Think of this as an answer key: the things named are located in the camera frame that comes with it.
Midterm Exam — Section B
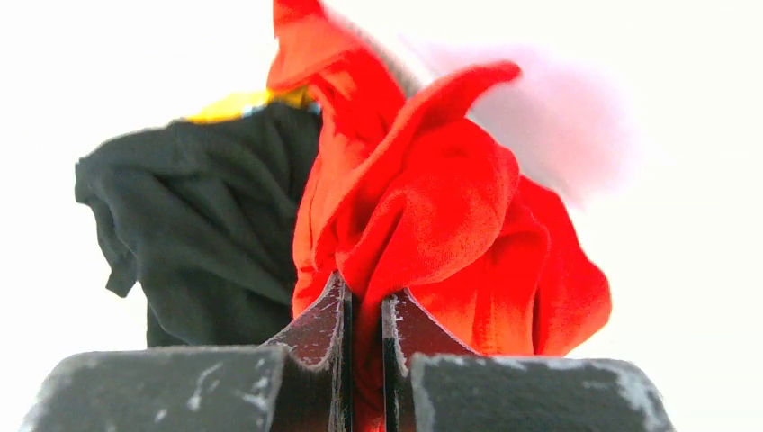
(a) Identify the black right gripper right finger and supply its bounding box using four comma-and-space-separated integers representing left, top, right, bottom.
381, 291, 674, 432

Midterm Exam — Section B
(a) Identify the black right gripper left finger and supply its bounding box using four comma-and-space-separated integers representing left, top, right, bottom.
21, 274, 353, 432

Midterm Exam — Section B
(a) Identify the red t-shirt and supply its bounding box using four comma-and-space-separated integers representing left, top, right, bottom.
268, 1, 612, 431

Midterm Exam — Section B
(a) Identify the black t-shirt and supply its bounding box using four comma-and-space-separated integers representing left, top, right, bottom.
75, 103, 322, 347

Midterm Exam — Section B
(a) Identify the yellow t-shirt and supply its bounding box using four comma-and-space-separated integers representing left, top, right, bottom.
184, 86, 315, 124

